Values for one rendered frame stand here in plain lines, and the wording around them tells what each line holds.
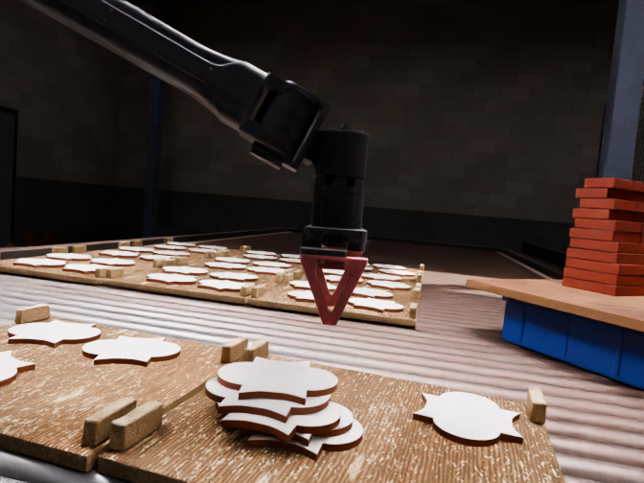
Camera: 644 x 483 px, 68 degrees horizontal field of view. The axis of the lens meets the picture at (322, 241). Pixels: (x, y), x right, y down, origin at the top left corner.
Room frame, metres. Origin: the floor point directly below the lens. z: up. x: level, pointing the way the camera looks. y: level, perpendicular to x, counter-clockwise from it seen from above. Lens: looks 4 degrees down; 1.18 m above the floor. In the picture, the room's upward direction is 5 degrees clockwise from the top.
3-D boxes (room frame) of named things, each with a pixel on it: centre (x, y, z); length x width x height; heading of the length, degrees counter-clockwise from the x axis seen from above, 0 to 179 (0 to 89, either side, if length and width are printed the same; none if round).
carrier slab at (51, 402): (0.63, 0.34, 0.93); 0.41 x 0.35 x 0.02; 74
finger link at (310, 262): (0.50, -0.01, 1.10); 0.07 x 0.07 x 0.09; 88
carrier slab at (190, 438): (0.52, -0.06, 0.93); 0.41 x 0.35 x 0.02; 73
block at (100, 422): (0.45, 0.19, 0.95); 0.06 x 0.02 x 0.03; 164
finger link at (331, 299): (0.57, -0.02, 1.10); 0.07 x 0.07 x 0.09; 88
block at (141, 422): (0.45, 0.16, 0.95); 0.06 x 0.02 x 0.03; 163
